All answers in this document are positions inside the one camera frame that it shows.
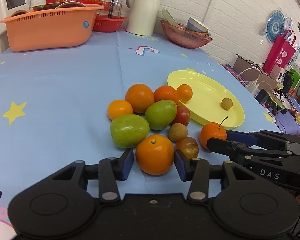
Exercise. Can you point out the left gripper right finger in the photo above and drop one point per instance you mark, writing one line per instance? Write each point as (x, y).
(196, 171)

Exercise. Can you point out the clear glass pitcher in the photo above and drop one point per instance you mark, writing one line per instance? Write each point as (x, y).
(112, 8)

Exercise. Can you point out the pink glass bowl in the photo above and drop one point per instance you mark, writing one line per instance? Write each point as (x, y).
(183, 37)

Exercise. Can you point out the yellow oval plate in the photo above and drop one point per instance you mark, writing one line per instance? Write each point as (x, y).
(205, 105)

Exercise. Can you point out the round orange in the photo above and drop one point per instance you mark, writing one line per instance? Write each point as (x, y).
(155, 155)

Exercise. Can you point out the small longan on plate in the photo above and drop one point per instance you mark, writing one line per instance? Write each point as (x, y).
(227, 103)

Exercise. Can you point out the small orange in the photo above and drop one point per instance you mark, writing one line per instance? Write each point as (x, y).
(118, 108)
(185, 93)

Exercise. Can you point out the blue white ceramic bowl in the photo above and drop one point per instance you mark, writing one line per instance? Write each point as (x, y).
(195, 25)

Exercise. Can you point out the blue round paper fan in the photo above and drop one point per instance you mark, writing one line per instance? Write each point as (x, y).
(274, 26)

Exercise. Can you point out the large back orange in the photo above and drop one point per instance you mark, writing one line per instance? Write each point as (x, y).
(140, 97)

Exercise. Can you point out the brown longan fruit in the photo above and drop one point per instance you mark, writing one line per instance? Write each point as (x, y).
(177, 131)

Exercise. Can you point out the large green mango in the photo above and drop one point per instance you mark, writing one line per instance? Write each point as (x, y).
(129, 130)

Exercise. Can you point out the dark orange tangerine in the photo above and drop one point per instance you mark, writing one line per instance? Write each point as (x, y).
(166, 93)

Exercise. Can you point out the orange with stem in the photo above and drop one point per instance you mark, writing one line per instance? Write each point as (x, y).
(212, 130)

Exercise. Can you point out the cardboard box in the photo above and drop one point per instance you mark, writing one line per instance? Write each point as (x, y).
(249, 73)

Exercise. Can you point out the blue star tablecloth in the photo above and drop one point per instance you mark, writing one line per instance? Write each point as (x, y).
(54, 130)

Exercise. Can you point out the pink gift bag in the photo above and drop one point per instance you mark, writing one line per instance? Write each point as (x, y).
(281, 52)

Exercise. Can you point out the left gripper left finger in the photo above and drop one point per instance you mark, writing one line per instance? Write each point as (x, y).
(111, 170)

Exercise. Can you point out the white thermos jug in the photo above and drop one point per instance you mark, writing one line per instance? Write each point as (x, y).
(142, 16)

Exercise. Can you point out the white phone charger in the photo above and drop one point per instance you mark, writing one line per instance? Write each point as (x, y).
(252, 87)

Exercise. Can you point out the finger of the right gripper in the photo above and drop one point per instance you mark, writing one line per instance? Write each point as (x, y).
(227, 147)
(251, 138)

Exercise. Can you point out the red plastic basket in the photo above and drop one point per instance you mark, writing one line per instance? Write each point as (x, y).
(108, 25)

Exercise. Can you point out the brownish plum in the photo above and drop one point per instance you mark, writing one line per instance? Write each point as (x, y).
(188, 146)

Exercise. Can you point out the orange plastic basket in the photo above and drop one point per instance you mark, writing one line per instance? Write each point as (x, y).
(53, 28)

